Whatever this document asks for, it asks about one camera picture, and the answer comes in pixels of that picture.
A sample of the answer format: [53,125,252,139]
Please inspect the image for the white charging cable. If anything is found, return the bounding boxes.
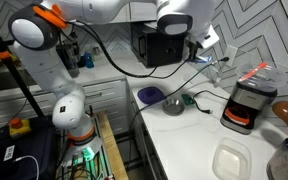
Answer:
[14,154,41,180]

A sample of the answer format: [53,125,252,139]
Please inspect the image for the long black cable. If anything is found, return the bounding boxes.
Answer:
[127,56,231,161]

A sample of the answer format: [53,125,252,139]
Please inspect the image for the black silver coffee maker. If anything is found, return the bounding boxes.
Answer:
[219,80,279,136]

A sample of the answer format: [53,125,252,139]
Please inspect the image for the black equipment case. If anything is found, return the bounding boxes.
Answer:
[0,115,59,180]

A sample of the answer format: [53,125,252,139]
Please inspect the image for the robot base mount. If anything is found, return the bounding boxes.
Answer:
[55,111,114,180]

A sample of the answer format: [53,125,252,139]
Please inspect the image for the small green packet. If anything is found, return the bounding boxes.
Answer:
[181,93,196,106]

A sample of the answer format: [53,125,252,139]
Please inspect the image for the clear glass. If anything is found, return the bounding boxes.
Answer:
[211,61,226,88]

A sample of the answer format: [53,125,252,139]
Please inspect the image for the black tripod pole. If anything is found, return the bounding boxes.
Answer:
[0,14,46,118]

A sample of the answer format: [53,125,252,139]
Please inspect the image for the black microwave oven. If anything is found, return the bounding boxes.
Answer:
[129,21,191,69]

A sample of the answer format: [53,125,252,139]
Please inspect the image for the red orange utensil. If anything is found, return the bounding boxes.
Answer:
[238,61,268,83]

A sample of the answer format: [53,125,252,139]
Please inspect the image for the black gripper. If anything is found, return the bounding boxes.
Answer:
[185,38,200,63]

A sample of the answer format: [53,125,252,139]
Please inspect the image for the clear plastic lunch box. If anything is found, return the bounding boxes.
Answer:
[211,137,253,180]

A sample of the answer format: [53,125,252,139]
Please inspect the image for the black robot cable harness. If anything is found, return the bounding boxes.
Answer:
[65,19,193,80]

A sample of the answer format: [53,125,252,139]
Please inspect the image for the black countertop appliance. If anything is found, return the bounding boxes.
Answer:
[55,41,82,80]

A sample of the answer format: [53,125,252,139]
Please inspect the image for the orange clamp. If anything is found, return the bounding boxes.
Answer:
[0,50,20,67]

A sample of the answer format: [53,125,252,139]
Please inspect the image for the small metal bowl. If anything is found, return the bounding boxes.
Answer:
[161,98,186,117]

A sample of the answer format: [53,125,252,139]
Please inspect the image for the black power cord with plug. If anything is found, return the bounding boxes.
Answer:
[192,89,229,115]

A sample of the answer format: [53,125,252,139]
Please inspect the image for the wooden plank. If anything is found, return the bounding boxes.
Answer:
[97,110,130,180]

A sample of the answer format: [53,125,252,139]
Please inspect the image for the white cabinet drawers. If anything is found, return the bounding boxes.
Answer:
[0,78,132,138]

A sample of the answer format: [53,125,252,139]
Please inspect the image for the clear plastic lidded container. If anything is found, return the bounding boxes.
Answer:
[234,62,288,90]

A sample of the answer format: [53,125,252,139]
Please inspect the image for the yellow emergency stop box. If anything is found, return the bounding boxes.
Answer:
[8,118,33,139]

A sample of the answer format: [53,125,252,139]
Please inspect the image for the blue white candy bar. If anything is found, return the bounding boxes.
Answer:
[188,55,215,65]

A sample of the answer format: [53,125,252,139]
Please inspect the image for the purple bowl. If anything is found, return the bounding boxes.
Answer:
[136,86,167,105]

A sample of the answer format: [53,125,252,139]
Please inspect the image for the white wall outlet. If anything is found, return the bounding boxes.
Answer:
[223,44,239,68]

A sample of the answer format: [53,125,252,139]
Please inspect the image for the blue bottle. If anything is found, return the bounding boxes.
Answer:
[82,52,95,69]

